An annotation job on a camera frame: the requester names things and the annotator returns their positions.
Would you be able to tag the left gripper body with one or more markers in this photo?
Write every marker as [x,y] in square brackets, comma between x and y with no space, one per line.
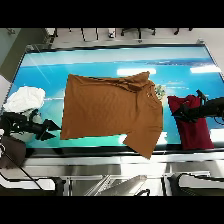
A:
[31,126]

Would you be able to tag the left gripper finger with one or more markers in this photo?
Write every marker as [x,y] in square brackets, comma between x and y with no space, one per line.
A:
[51,125]
[45,135]

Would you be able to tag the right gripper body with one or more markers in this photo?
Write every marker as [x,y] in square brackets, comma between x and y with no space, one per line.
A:
[192,112]

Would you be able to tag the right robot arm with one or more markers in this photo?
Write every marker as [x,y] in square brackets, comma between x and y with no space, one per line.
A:
[213,107]

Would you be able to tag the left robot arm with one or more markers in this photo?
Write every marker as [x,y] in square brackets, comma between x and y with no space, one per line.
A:
[10,122]

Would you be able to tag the red garment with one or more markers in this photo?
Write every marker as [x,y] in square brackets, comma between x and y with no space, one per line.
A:
[195,135]

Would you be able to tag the white garment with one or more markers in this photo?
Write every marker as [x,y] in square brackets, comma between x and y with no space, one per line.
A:
[25,98]

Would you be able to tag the dark brown garment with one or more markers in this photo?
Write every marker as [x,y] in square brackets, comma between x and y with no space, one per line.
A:
[13,151]

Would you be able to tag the brown T-shirt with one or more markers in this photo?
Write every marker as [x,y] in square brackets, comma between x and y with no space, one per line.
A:
[106,110]

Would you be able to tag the black office chair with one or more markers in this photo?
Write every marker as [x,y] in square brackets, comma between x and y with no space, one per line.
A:
[138,31]

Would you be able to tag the silver frame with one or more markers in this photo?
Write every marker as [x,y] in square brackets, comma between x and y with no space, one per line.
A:
[100,166]

